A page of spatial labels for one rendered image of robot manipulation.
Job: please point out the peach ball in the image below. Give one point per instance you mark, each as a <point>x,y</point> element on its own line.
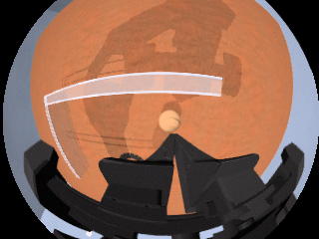
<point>169,121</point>

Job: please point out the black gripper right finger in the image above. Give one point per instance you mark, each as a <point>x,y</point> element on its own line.
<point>197,171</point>

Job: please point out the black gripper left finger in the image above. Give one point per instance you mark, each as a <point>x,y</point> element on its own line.
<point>155,172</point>

